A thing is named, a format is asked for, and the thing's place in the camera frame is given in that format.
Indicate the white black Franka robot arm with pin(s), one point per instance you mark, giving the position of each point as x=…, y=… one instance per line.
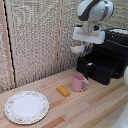
x=95, y=10

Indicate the pink mug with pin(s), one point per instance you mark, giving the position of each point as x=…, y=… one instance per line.
x=77, y=83

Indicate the yellow food piece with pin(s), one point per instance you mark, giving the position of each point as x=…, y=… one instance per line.
x=77, y=45

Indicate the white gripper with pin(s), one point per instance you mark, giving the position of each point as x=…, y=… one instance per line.
x=89, y=35

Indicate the white plate with floral rim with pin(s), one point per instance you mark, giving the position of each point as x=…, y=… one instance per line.
x=26, y=107

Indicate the black air fryer drawer basket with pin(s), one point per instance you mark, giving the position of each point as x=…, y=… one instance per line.
x=106, y=71

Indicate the yellow rectangular block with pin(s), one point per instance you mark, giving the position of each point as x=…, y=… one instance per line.
x=63, y=91

